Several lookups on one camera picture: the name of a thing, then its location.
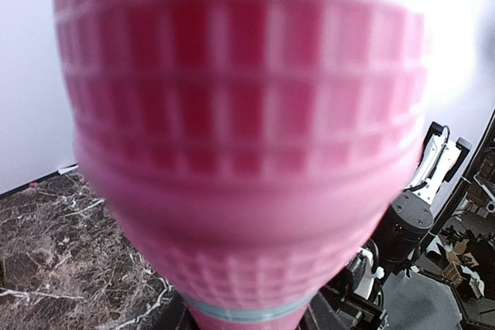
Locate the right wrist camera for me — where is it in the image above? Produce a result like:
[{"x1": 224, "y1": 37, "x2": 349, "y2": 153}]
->
[{"x1": 340, "y1": 247, "x2": 384, "y2": 299}]

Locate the right black frame post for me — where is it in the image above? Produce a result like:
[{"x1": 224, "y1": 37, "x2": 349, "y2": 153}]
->
[{"x1": 419, "y1": 112, "x2": 494, "y2": 253}]

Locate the pink microphone front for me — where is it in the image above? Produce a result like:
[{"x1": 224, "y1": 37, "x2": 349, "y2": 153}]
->
[{"x1": 54, "y1": 0, "x2": 426, "y2": 329}]

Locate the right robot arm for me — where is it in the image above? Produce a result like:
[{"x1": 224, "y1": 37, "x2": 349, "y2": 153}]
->
[{"x1": 372, "y1": 121, "x2": 471, "y2": 278}]

